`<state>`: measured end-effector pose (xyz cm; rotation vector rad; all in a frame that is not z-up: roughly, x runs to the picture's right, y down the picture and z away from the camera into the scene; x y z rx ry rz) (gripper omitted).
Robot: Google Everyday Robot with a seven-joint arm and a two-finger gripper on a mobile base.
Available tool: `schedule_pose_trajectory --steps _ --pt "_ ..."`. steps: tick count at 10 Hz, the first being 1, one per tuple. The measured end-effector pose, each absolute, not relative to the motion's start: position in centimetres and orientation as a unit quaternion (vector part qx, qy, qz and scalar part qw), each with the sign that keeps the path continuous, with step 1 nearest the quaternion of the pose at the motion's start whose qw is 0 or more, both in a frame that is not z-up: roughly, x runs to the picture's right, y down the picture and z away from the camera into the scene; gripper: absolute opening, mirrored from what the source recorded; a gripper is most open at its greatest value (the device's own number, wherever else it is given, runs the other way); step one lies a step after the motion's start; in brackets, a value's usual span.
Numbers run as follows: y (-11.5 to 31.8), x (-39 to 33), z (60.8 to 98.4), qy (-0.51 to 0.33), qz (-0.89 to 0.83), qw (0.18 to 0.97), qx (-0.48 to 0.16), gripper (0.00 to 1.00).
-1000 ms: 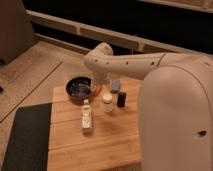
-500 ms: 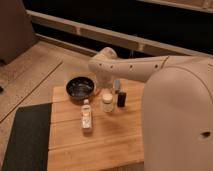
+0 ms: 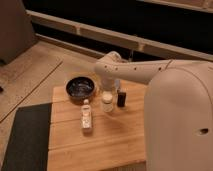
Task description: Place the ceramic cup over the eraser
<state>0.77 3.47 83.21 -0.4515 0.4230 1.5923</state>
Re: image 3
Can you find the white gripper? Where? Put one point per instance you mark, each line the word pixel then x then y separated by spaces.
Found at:
pixel 108 84

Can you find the white ceramic cup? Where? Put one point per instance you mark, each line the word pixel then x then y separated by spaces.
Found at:
pixel 107 101

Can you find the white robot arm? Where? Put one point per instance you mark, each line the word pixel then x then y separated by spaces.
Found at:
pixel 178 109

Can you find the blue grey sponge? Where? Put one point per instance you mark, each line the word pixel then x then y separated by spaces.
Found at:
pixel 117 84

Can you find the black bowl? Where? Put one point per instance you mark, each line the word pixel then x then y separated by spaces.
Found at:
pixel 80 87

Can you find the small white bottle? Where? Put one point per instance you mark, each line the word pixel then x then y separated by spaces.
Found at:
pixel 86 116

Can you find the wooden board table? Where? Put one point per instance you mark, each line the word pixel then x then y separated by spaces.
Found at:
pixel 117 138

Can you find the dark floor mat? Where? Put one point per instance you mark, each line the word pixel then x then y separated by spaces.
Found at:
pixel 27 149

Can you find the grey cabinet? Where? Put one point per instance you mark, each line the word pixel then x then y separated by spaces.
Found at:
pixel 16 31

